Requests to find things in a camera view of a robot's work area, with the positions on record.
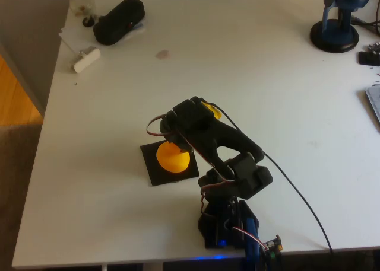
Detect yellow rubber duck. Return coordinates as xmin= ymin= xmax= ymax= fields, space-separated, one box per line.
xmin=156 ymin=142 xmax=191 ymax=174

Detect black square mat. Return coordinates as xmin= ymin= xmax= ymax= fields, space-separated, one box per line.
xmin=140 ymin=136 xmax=200 ymax=187

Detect white power bank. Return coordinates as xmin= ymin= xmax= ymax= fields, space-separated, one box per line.
xmin=72 ymin=46 xmax=102 ymax=74

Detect black zipped case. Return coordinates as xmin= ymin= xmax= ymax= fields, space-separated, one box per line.
xmin=93 ymin=0 xmax=146 ymax=46

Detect white paper sheets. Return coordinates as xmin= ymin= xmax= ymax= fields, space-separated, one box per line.
xmin=58 ymin=21 xmax=147 ymax=51

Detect blue table clamp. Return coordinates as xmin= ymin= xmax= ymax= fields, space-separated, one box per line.
xmin=243 ymin=217 xmax=265 ymax=271

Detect motor control board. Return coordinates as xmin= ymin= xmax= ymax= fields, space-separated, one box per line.
xmin=262 ymin=234 xmax=284 ymax=259

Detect blue desk microphone stand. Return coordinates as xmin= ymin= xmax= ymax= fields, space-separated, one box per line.
xmin=309 ymin=0 xmax=373 ymax=53

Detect grey laptop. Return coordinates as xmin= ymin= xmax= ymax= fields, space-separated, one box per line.
xmin=364 ymin=84 xmax=380 ymax=123

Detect black flat device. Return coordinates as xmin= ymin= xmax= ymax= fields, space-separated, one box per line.
xmin=357 ymin=50 xmax=380 ymax=66

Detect yellow taped wrist camera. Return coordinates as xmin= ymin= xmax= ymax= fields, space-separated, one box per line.
xmin=201 ymin=101 xmax=223 ymax=120

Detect black camera cable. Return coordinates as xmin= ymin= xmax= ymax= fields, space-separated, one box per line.
xmin=207 ymin=101 xmax=335 ymax=254

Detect black cable bundle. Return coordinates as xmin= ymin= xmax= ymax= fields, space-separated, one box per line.
xmin=351 ymin=15 xmax=380 ymax=36

